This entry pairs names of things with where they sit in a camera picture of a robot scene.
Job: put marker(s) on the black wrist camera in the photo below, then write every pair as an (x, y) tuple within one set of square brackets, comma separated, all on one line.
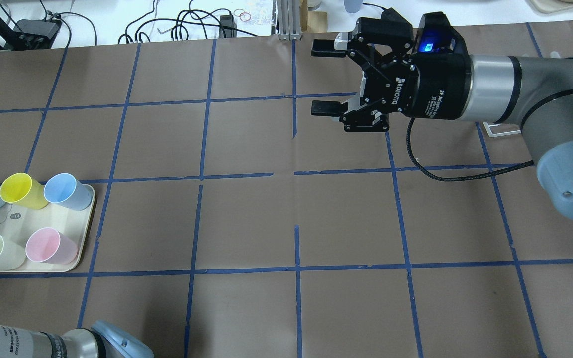
[(435, 35)]

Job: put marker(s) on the black power adapter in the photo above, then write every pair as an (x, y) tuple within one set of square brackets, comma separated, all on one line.
[(37, 34)]

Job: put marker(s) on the yellow plastic cup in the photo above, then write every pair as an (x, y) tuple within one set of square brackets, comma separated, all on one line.
[(22, 190)]

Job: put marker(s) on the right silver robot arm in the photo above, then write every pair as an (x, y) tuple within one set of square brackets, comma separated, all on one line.
[(537, 95)]

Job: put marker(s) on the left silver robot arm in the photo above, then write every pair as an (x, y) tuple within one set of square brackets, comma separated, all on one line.
[(102, 340)]

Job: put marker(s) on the light blue plastic cup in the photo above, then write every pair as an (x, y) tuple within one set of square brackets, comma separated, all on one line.
[(352, 6)]

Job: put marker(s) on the aluminium frame post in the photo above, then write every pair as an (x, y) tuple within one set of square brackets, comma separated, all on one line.
[(288, 19)]

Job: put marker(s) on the blue cup on tray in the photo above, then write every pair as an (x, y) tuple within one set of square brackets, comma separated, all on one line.
[(66, 191)]

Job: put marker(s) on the pink plastic cup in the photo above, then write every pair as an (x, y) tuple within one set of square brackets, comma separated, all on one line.
[(50, 246)]

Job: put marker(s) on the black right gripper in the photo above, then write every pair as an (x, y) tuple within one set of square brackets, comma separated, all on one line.
[(438, 85)]

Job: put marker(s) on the wooden mug tree stand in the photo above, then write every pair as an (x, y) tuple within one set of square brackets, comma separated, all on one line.
[(312, 20)]

